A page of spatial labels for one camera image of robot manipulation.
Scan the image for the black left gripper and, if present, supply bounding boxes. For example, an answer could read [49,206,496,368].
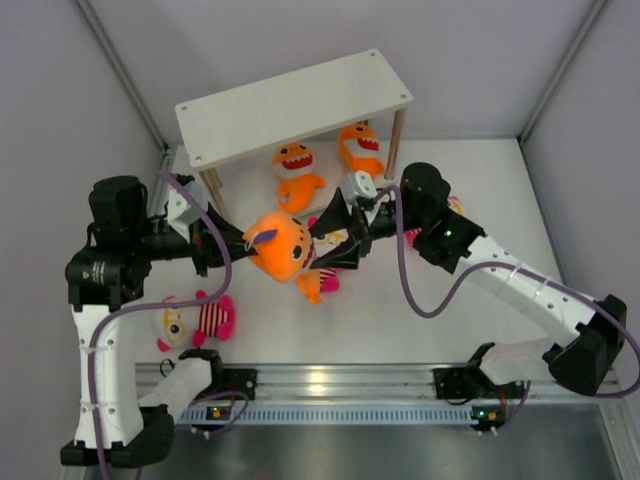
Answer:
[131,201,263,277]

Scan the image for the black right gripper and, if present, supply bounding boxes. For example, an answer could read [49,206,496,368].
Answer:
[302,191,426,271]

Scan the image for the orange shark plush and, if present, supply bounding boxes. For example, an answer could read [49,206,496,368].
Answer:
[271,142,325,214]
[337,123,385,178]
[243,211,322,304]

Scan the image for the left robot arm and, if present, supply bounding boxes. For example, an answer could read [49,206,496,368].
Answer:
[60,172,254,478]

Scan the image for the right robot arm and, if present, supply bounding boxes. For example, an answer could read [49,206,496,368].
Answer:
[310,162,639,397]

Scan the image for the white two-tier shelf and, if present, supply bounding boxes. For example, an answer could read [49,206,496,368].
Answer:
[175,49,413,213]

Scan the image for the white pink striped plush centre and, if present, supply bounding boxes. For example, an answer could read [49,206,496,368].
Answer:
[305,216,351,294]

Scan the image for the white pink striped plush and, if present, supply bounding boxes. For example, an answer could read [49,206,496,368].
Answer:
[405,195,466,246]
[152,295,236,352]
[305,216,351,294]

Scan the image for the white pink striped plush right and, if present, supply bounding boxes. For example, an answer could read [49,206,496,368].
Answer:
[405,195,466,246]

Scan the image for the white pink striped plush left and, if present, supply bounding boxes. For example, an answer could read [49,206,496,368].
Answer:
[152,295,236,352]

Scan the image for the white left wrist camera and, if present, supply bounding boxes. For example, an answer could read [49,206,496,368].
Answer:
[166,179,207,242]

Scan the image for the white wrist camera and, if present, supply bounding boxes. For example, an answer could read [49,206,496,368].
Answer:
[339,170,377,204]
[166,179,207,242]

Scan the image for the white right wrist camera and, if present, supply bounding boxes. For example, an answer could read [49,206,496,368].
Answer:
[339,170,377,204]

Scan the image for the aluminium mounting rail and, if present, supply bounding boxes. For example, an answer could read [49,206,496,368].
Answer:
[136,363,604,403]

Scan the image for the grey slotted cable duct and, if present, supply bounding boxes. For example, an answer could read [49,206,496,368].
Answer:
[177,404,504,428]

